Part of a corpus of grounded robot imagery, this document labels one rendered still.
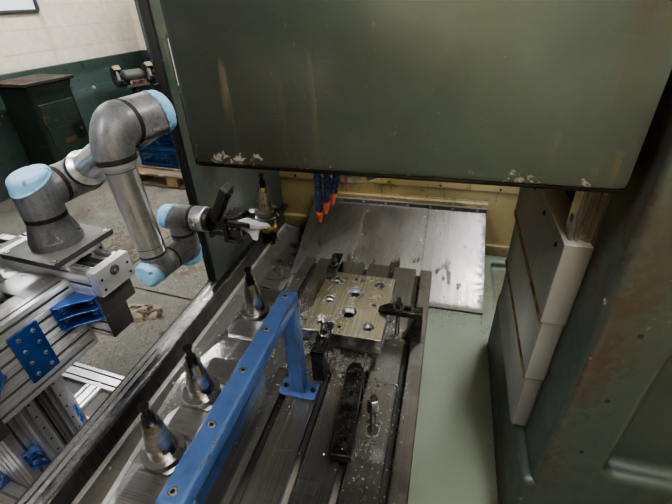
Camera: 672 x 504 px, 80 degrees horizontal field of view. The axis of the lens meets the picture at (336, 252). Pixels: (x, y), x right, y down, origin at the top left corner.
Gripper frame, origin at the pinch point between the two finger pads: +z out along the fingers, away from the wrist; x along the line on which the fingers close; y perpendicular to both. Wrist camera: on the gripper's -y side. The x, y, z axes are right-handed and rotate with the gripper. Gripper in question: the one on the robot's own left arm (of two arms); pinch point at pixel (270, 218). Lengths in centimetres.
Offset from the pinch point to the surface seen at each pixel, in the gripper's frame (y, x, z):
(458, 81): -42, 33, 46
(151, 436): -1, 66, 10
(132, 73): 21, -378, -351
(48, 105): 29, -242, -347
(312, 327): 28.0, 11.2, 13.6
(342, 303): 28.1, -1.0, 19.4
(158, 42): -42, -25, -40
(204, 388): 2, 54, 11
